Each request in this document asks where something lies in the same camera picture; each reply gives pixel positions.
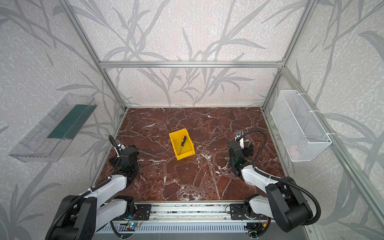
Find aluminium frame crossbar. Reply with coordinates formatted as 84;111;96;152
99;61;283;69

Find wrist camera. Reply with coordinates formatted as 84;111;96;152
235;131;245;149
115;140;126;152

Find black yellow screwdriver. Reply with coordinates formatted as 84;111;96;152
179;136;187;155

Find aluminium frame post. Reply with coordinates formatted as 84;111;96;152
261;0;319;112

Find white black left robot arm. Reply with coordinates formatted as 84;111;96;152
45;136;140;240

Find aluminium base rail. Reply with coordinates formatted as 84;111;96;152
116;196;315;226

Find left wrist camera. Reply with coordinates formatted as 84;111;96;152
115;140;126;152

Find white wire mesh basket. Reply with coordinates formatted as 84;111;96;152
271;90;332;162

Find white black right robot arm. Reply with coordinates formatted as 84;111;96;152
228;131;321;238

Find clear plastic wall shelf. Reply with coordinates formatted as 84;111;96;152
9;94;98;163

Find yellow plastic bin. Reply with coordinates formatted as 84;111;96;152
169;129;196;161

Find left rear aluminium post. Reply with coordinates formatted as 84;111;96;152
58;0;127;110

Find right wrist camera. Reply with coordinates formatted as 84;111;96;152
235;131;245;149

